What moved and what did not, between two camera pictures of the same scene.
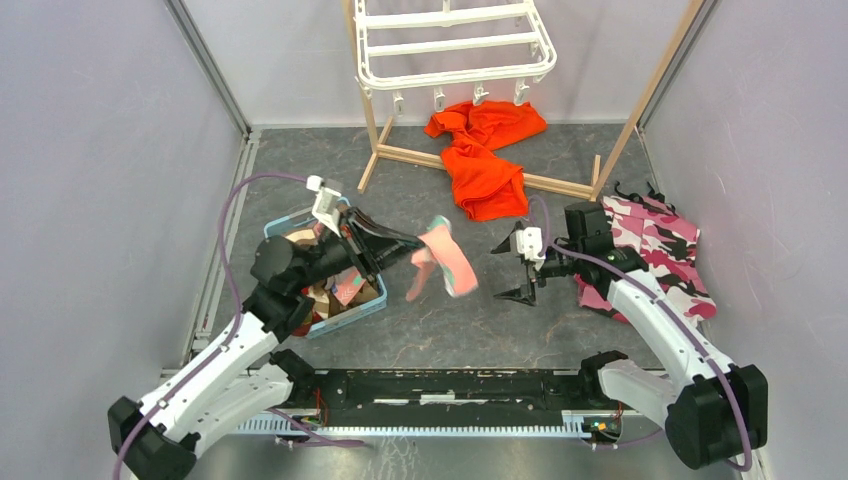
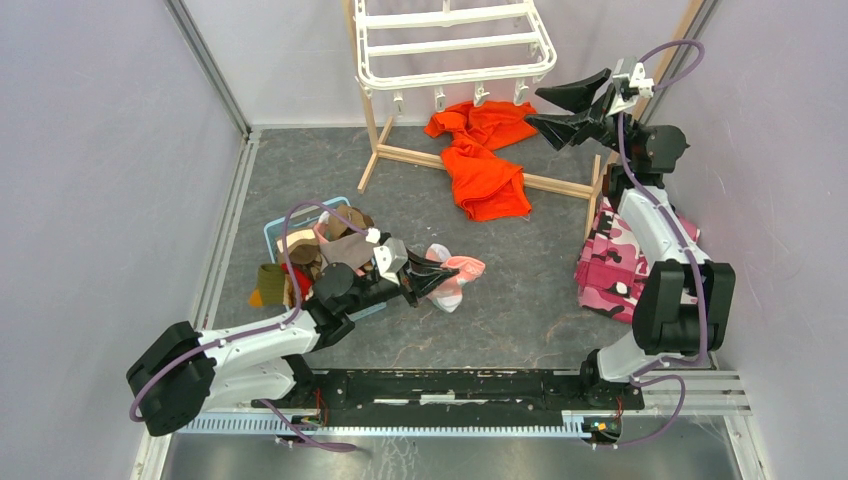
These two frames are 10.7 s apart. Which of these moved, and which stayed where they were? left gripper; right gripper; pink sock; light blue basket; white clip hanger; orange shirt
Moved: right gripper; left gripper; pink sock
Stayed: light blue basket; orange shirt; white clip hanger
